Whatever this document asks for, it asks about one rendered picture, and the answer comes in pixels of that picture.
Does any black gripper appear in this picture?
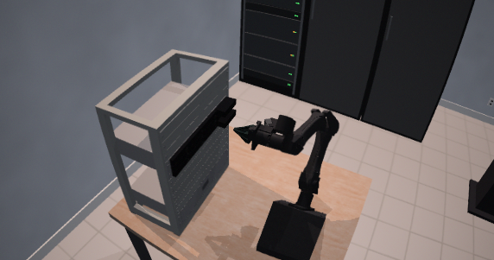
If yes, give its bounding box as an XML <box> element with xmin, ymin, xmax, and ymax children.
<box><xmin>233</xmin><ymin>121</ymin><xmax>273</xmax><ymax>150</ymax></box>

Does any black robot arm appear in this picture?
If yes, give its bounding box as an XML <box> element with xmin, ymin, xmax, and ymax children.
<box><xmin>258</xmin><ymin>109</ymin><xmax>339</xmax><ymax>211</ymax></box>

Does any grey open-frame rack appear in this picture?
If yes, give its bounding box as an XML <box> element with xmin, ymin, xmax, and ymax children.
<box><xmin>95</xmin><ymin>49</ymin><xmax>237</xmax><ymax>236</ymax></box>

